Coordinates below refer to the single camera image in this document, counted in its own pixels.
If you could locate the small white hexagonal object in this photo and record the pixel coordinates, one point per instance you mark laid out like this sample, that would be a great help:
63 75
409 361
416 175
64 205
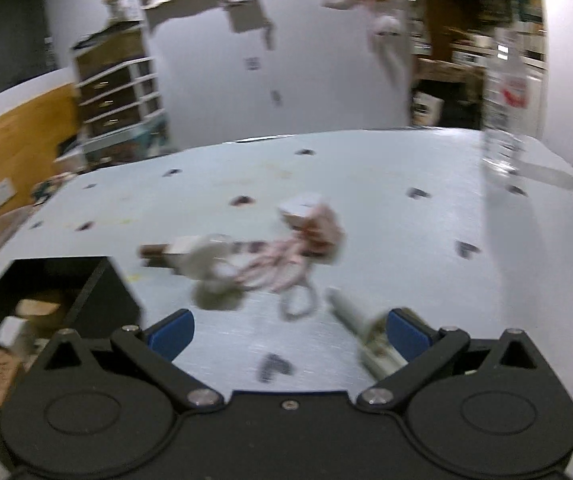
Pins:
299 208

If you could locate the black cardboard box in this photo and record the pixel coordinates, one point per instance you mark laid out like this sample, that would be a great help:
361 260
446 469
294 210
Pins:
40 296

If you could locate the white drawer unit dark drawers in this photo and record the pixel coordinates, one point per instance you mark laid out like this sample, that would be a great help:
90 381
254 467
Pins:
116 81

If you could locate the pink charger with cable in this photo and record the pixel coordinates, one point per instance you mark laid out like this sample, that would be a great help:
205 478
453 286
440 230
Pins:
283 266

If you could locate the white cylindrical tube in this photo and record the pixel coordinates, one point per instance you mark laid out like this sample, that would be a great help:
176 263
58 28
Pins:
368 323

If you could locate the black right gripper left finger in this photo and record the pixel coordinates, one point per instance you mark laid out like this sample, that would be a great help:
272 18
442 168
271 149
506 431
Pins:
149 354

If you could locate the small white box in box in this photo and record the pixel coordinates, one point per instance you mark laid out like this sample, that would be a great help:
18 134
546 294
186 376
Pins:
15 333

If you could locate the clear plastic water bottle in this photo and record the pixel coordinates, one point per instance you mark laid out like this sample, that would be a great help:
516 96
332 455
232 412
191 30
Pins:
505 103

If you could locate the brown rounded cardboard piece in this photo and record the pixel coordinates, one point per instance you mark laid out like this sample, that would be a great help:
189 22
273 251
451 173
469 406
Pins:
44 315

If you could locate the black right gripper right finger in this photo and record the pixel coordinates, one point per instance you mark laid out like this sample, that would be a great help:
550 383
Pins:
429 354

